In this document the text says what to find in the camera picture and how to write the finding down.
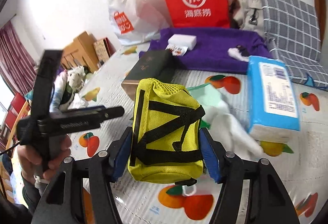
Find white and green glove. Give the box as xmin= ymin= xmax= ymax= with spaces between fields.
xmin=187 ymin=83 xmax=263 ymax=160

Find yellow mesh pouch black straps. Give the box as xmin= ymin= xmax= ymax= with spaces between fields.
xmin=127 ymin=78 xmax=206 ymax=186

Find person's left hand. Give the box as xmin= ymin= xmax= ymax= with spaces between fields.
xmin=16 ymin=135 xmax=72 ymax=185

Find red chair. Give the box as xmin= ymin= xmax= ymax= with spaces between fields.
xmin=1 ymin=93 xmax=26 ymax=140

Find fruit print tablecloth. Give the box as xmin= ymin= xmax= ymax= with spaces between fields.
xmin=10 ymin=43 xmax=328 ymax=224

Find floral cloth pile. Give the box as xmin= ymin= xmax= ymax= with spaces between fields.
xmin=49 ymin=66 xmax=86 ymax=113

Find red striped curtain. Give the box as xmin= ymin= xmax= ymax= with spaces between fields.
xmin=1 ymin=21 xmax=36 ymax=95

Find blue tissue pack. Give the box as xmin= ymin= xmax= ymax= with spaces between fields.
xmin=247 ymin=56 xmax=300 ymax=144

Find wooden cabinet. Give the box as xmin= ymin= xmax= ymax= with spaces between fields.
xmin=61 ymin=31 xmax=116 ymax=73

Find dark green gold tin box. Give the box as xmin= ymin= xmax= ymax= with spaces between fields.
xmin=121 ymin=50 xmax=176 ymax=101

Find small white red card pack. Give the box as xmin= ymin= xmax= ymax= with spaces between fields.
xmin=166 ymin=44 xmax=188 ymax=56

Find purple towel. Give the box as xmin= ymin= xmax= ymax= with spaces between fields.
xmin=148 ymin=27 xmax=272 ymax=74

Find white Miniso plastic bag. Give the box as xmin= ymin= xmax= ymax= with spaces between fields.
xmin=106 ymin=0 xmax=169 ymax=46

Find grey checked cushion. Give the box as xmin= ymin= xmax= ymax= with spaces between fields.
xmin=261 ymin=0 xmax=327 ymax=91

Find beige canvas bag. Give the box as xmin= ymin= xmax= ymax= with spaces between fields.
xmin=229 ymin=0 xmax=264 ymax=37

